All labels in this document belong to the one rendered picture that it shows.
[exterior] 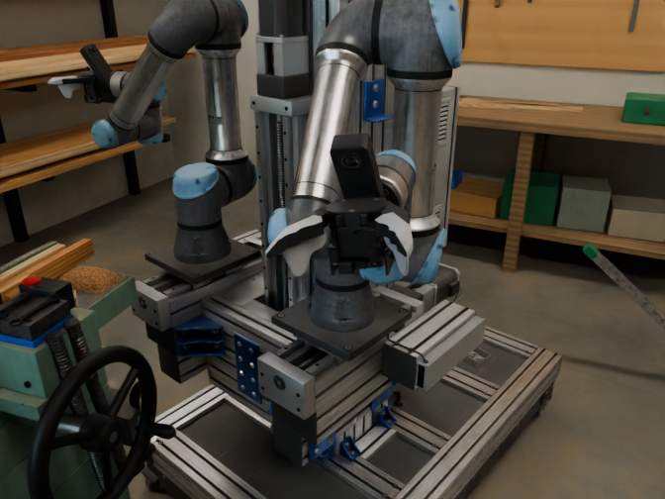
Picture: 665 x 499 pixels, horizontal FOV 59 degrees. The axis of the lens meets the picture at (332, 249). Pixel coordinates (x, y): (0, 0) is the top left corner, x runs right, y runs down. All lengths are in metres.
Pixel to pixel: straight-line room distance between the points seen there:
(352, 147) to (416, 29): 0.41
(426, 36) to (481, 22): 2.75
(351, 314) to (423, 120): 0.42
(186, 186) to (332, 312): 0.52
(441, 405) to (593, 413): 0.69
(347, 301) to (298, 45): 0.56
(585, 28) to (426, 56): 2.70
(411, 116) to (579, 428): 1.61
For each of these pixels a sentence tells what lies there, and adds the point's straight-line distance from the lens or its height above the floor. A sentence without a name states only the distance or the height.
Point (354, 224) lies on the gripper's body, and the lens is 0.67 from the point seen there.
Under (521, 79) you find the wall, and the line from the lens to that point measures 3.78.
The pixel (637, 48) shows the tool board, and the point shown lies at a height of 1.17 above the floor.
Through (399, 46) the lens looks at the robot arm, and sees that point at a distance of 1.04.
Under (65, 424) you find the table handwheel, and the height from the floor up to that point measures 0.82.
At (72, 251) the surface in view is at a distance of 1.42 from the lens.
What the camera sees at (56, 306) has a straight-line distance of 1.06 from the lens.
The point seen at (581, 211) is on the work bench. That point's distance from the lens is 3.43.
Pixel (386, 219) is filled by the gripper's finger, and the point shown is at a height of 1.25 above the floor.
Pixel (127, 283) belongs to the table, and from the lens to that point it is 1.33.
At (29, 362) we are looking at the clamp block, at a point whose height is 0.94.
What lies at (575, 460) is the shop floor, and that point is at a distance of 2.27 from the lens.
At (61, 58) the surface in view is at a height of 1.10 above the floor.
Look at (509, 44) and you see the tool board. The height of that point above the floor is 1.16.
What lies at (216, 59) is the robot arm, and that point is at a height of 1.31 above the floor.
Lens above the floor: 1.48
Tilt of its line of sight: 25 degrees down
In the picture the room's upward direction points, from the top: straight up
